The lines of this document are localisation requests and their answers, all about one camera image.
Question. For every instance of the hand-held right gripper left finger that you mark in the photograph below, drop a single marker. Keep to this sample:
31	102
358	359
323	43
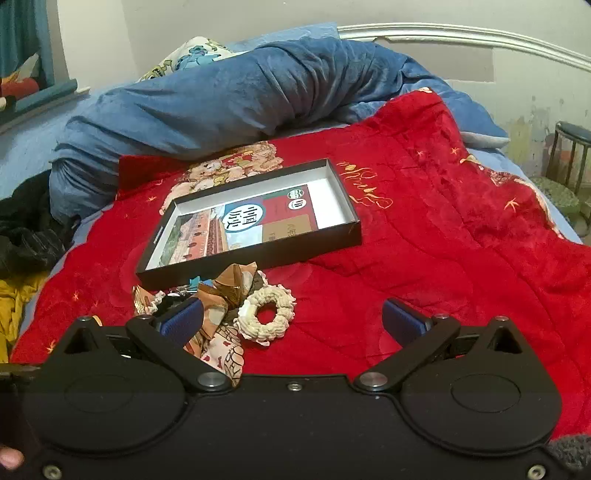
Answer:
184	319

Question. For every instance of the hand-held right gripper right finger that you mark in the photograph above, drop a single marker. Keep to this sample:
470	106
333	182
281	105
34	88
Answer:
402	319

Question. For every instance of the black scrunchie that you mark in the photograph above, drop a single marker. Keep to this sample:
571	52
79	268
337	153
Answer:
178	299

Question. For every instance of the cream scrunchie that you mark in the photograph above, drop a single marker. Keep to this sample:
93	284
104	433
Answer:
251	323

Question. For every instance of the dark olive scrunchie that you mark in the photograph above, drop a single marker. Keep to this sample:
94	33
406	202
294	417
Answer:
259	279

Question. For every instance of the black cardboard box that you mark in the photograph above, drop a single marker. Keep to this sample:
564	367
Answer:
258	261

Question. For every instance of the person's left hand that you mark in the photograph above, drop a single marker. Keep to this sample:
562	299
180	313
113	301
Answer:
10	457

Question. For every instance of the red printed blanket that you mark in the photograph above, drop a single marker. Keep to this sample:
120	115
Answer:
438	240

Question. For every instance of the illustrated book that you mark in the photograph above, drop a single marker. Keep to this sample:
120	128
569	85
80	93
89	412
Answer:
207	230

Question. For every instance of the yellow cloth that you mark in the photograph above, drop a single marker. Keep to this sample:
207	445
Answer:
11	304

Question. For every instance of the black clothing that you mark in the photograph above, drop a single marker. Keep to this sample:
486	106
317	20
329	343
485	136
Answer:
32	221

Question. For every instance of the green patterned cushion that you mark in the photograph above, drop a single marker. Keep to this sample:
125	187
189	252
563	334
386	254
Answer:
556	196

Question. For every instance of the grey knitted cloth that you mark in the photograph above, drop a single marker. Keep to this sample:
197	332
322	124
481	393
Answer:
572	454

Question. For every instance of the blue duvet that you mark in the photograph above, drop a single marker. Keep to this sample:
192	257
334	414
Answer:
231	106

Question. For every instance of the light blue bedsheet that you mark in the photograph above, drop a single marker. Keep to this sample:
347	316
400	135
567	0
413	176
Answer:
27	152

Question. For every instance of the dark metal chair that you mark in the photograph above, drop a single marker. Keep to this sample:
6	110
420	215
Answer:
561	152

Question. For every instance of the cartoon printed pillow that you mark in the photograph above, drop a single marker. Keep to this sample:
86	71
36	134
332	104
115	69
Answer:
194	57

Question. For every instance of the white bed headboard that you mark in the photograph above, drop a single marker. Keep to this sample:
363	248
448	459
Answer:
461	33

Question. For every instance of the teal framed wall picture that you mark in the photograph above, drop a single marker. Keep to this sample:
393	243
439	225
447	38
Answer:
23	83

